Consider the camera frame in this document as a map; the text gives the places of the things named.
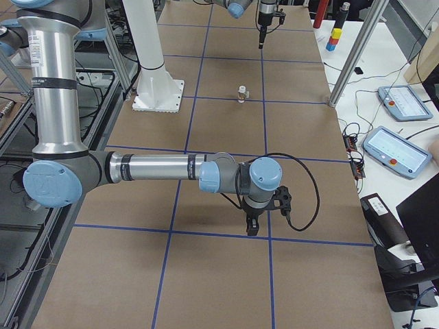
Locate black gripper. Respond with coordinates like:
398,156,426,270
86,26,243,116
242,202,276,236
257,11,274,49

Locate white brass PPR valve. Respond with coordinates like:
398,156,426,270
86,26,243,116
237,85,250,103

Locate red cylinder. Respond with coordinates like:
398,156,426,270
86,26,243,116
313,0,330,29

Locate stacked coloured toy blocks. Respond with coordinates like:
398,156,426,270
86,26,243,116
325,27,342,51

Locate black cylinder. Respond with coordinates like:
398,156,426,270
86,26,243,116
333,1,350,29

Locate small black box device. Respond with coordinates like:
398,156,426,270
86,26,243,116
354,66,364,75

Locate orange circuit board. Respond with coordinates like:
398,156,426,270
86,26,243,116
343,134,357,152

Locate near teach pendant tablet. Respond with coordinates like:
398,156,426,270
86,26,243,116
363,126,432,180

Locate teach pendant tablet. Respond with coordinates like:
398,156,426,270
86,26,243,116
378,85,433,122
363,126,432,180

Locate far teach pendant tablet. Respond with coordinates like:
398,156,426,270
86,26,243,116
378,85,433,122

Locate black monitor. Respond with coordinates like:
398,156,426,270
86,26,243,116
396,174,438,269

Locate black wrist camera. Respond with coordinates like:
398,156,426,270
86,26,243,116
273,186,292,217
273,8,286,26

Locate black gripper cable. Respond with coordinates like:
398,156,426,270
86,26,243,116
253,152,322,232

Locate aluminium frame post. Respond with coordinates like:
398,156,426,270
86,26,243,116
328,0,389,108

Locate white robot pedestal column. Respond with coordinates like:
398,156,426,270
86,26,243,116
123,0,166,81

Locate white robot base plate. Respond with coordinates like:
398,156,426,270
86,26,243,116
132,78,185,113

